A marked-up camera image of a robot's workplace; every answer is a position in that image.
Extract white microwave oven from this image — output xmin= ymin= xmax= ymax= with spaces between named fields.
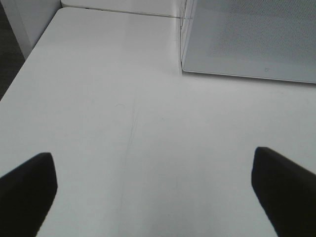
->
xmin=180 ymin=0 xmax=197 ymax=71

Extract white microwave door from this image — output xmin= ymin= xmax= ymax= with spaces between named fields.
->
xmin=182 ymin=0 xmax=316 ymax=83

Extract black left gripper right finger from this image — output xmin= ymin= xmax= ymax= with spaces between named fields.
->
xmin=251 ymin=147 xmax=316 ymax=237

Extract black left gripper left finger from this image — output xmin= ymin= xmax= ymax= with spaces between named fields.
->
xmin=0 ymin=153 xmax=58 ymax=237

